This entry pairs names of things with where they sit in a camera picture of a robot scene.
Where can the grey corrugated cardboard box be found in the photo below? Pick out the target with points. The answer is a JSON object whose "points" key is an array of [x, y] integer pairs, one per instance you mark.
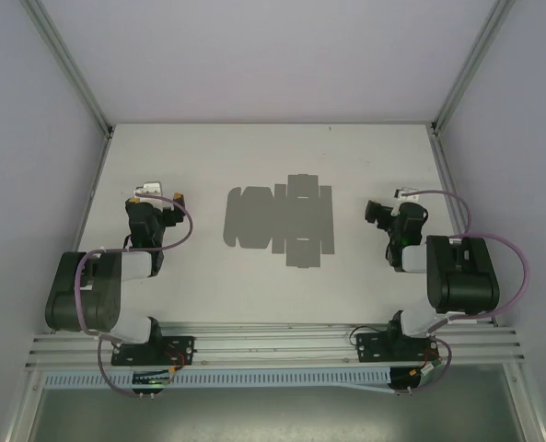
{"points": [[254, 216]]}

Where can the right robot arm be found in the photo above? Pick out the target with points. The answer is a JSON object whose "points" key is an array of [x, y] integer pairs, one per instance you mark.
{"points": [[461, 281]]}

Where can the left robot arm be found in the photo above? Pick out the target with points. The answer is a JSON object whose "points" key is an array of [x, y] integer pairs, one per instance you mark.
{"points": [[84, 299]]}

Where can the right black controller board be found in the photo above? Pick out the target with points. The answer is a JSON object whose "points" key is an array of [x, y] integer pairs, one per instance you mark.
{"points": [[408, 380]]}

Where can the black controller board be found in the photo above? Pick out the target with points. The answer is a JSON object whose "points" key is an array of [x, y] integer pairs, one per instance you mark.
{"points": [[150, 384], [408, 380]]}

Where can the left black controller board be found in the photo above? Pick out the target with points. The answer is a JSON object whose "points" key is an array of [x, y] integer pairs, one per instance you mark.
{"points": [[150, 384]]}

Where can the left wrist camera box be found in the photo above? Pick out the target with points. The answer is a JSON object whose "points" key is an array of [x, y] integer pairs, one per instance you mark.
{"points": [[149, 188]]}

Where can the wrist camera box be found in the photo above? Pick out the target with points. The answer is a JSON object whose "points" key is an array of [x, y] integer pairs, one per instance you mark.
{"points": [[406, 192], [149, 188]]}

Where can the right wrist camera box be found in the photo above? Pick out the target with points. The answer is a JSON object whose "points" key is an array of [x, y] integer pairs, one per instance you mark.
{"points": [[406, 192]]}

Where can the left aluminium table edge rail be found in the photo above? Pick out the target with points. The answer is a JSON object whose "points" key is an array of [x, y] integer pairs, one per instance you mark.
{"points": [[91, 193]]}

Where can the left aluminium frame post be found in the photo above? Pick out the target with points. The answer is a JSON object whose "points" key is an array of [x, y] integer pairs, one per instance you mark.
{"points": [[72, 69]]}

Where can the aluminium frame post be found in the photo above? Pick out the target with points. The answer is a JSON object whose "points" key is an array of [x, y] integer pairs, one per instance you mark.
{"points": [[72, 69], [468, 69]]}

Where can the aluminium mounting rail beam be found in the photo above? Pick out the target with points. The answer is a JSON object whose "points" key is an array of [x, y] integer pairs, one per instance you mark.
{"points": [[277, 345]]}

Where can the right aluminium frame post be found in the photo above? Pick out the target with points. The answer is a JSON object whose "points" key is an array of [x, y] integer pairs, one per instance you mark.
{"points": [[468, 69]]}

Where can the right lower aluminium frame leg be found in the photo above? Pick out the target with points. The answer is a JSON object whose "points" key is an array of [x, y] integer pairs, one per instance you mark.
{"points": [[526, 405]]}

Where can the aluminium frame leg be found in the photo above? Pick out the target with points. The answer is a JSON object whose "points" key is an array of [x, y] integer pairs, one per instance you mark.
{"points": [[24, 405], [526, 405]]}

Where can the left lower aluminium frame leg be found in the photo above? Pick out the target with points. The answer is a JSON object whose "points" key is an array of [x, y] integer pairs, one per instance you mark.
{"points": [[24, 405]]}

